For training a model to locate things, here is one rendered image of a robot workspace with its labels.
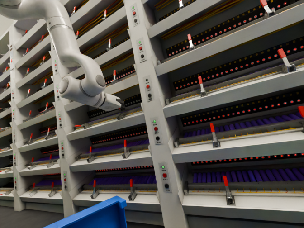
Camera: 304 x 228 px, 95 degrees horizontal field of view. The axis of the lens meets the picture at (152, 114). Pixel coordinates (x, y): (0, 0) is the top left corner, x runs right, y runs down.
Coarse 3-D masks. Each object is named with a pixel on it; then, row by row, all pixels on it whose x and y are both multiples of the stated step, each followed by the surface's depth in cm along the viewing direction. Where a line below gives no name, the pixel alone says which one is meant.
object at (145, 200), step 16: (96, 176) 98; (112, 176) 92; (128, 176) 85; (144, 176) 79; (80, 192) 89; (96, 192) 81; (112, 192) 78; (128, 192) 73; (144, 192) 69; (128, 208) 68; (144, 208) 64; (160, 208) 61
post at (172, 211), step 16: (128, 0) 74; (128, 16) 74; (144, 16) 70; (144, 32) 68; (160, 48) 82; (144, 64) 67; (160, 80) 69; (144, 96) 66; (160, 96) 63; (144, 112) 66; (160, 112) 62; (160, 128) 62; (160, 144) 61; (160, 160) 61; (160, 176) 60; (176, 176) 58; (160, 192) 60; (176, 192) 57; (176, 208) 57; (176, 224) 56
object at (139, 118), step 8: (136, 104) 88; (112, 112) 97; (120, 120) 72; (128, 120) 70; (136, 120) 69; (144, 120) 67; (64, 128) 92; (72, 128) 95; (88, 128) 83; (96, 128) 80; (104, 128) 78; (112, 128) 76; (72, 136) 90; (80, 136) 87
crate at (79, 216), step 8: (112, 200) 51; (120, 200) 50; (88, 208) 48; (96, 208) 47; (104, 208) 47; (112, 208) 53; (120, 208) 52; (72, 216) 44; (80, 216) 43; (88, 216) 48; (96, 216) 49; (104, 216) 51; (112, 216) 52; (120, 216) 53; (56, 224) 41; (64, 224) 40; (72, 224) 45; (80, 224) 46; (88, 224) 47; (96, 224) 49; (104, 224) 50; (112, 224) 52; (120, 224) 53
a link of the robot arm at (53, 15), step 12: (24, 0) 56; (36, 0) 53; (48, 0) 54; (0, 12) 54; (12, 12) 54; (24, 12) 55; (36, 12) 54; (48, 12) 54; (60, 12) 55; (48, 24) 55; (60, 24) 54
